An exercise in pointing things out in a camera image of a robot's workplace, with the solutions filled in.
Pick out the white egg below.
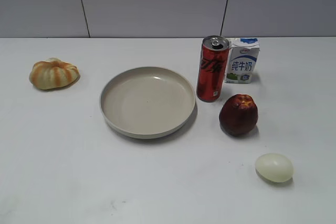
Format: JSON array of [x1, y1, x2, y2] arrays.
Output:
[[255, 153, 294, 183]]

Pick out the beige round plate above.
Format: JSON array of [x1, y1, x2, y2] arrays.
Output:
[[100, 67, 197, 140]]

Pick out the red cola can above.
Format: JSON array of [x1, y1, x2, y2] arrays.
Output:
[[196, 36, 230, 102]]

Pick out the dark red apple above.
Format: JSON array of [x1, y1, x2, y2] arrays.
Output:
[[219, 94, 258, 136]]

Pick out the white blue milk carton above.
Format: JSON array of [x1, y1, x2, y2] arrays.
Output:
[[225, 38, 260, 83]]

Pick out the striped bread bun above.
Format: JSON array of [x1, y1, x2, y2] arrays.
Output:
[[29, 58, 80, 90]]

